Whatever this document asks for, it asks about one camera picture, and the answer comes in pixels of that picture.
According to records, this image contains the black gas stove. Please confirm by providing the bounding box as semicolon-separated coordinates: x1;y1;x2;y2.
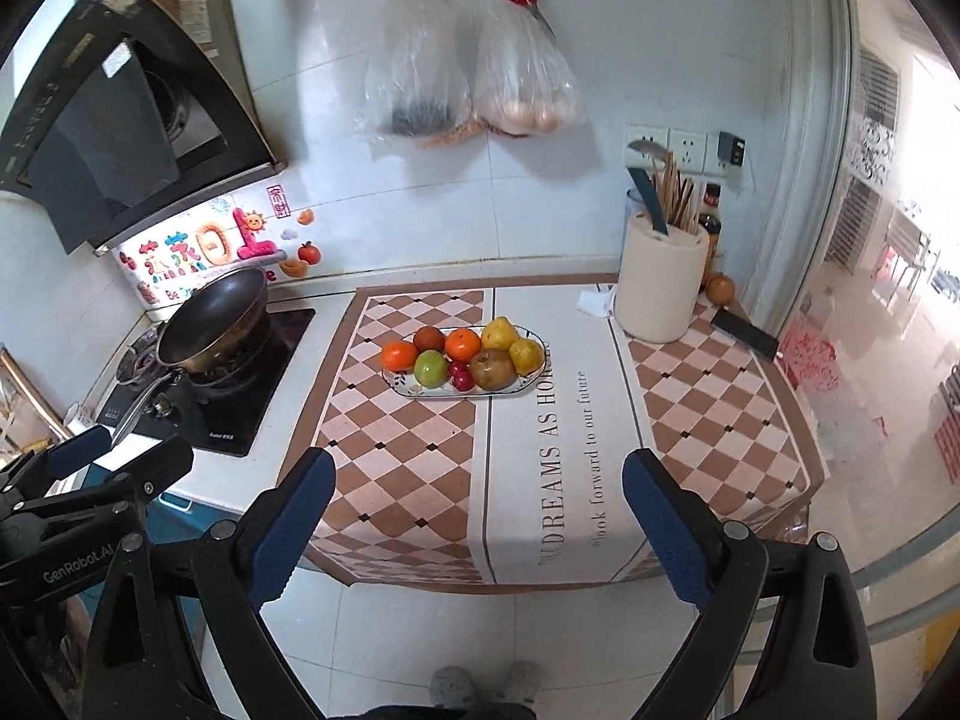
96;307;317;457

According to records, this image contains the dark sauce bottle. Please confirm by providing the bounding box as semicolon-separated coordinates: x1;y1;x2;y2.
697;182;725;293

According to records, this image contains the white door frame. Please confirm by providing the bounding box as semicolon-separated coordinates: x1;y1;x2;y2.
742;0;860;316

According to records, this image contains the white wall socket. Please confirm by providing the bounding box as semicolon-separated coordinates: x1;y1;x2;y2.
626;126;668;166
669;129;708;173

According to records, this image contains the black phone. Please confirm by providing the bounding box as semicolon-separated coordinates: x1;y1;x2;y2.
711;307;781;359

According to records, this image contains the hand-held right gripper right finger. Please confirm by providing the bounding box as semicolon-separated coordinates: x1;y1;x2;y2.
622;448;878;720

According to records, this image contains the clear bag with dark contents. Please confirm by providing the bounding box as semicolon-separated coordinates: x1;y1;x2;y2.
356;0;473;140

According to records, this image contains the brown pear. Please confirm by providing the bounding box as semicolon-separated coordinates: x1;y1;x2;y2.
469;349;517;391

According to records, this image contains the floral oval plate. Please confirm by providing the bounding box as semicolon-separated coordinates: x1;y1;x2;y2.
381;325;547;400

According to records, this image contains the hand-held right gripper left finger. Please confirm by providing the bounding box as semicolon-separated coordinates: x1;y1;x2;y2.
79;448;337;720

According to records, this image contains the red patterned floor mat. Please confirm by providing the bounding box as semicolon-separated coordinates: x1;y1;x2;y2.
780;319;839;392

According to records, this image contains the black range hood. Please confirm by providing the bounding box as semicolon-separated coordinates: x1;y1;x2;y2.
0;0;290;256

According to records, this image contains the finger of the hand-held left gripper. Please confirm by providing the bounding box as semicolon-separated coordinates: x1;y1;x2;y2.
0;426;113;500
96;435;194;505

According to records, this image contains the plastic bag with eggs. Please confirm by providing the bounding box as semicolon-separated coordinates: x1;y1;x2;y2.
471;0;587;137

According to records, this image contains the black frying pan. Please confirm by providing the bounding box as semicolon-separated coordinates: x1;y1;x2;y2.
111;268;269;447

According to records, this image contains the wooden rack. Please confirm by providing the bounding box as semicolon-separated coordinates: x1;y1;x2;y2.
0;345;72;458

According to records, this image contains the colourful wall sticker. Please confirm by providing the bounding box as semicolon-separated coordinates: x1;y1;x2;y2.
112;184;323;308

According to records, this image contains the bundle of wooden chopsticks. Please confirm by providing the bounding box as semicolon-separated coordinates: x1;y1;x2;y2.
652;152;702;235

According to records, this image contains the brown checkered tablecloth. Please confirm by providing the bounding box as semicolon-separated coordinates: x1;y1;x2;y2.
277;274;826;595

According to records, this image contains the black handled knife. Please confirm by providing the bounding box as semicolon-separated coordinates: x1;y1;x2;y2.
626;167;668;235

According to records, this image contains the cream utensil holder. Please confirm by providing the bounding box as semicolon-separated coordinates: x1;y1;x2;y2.
613;211;710;344

